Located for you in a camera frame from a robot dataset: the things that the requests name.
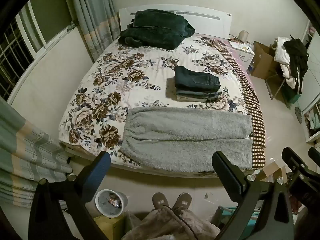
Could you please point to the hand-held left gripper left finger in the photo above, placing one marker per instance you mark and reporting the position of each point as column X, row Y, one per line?
column 100, row 166

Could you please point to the person's right grey slipper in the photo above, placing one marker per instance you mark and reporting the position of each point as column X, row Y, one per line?
column 182, row 201

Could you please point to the stack of folded clothes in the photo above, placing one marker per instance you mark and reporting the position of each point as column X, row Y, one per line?
column 195, row 78

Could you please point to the metal frame chair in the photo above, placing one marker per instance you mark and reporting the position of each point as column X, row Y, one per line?
column 276, row 85

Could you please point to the yellow box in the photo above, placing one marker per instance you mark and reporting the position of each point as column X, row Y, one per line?
column 110, row 227

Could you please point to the brown checkered bed sheet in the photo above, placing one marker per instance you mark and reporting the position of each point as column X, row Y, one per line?
column 250, row 95

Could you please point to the person's beige fleece robe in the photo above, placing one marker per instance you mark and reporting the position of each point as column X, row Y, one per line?
column 162, row 227

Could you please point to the white wardrobe shelf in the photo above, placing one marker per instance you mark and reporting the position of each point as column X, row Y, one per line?
column 311, row 110

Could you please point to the beige table lamp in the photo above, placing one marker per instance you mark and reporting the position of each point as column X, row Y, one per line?
column 243, row 35

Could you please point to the person's left grey slipper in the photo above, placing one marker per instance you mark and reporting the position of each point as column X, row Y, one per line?
column 161, row 201

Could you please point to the white nightstand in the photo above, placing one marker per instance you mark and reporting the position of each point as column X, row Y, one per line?
column 243, row 51

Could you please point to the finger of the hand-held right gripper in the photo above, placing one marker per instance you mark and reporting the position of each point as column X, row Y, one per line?
column 315, row 156
column 293, row 161

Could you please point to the floral bed blanket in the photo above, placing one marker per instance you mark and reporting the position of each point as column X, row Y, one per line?
column 130, row 80

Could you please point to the dark green plush blanket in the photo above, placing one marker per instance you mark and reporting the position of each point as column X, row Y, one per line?
column 155, row 28

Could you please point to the white bed headboard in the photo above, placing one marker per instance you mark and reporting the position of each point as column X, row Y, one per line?
column 200, row 17

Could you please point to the white trash bin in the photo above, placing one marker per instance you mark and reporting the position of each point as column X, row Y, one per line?
column 110, row 202

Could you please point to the barred window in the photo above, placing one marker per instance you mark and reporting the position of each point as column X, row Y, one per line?
column 22, row 42

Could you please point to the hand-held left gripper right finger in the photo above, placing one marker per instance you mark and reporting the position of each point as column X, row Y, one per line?
column 226, row 177

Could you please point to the beige folded pants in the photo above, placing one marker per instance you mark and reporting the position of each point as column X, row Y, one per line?
column 187, row 99

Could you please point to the person's grey slipper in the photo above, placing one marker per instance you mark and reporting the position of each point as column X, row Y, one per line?
column 182, row 201
column 161, row 201

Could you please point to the green plaid curtain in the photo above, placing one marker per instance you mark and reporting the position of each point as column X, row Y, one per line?
column 92, row 17
column 27, row 150

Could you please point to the large cardboard box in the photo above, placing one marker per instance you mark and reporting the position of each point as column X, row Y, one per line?
column 263, row 60

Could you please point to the grey fleece pants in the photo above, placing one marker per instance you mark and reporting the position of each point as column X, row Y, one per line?
column 185, row 137

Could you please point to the small cardboard box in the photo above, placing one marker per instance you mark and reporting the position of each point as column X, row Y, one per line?
column 273, row 171

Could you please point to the blue-grey folded pants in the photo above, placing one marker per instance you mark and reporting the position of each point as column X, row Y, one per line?
column 200, row 93

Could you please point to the teal plastic stool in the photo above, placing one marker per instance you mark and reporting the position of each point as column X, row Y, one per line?
column 225, row 216

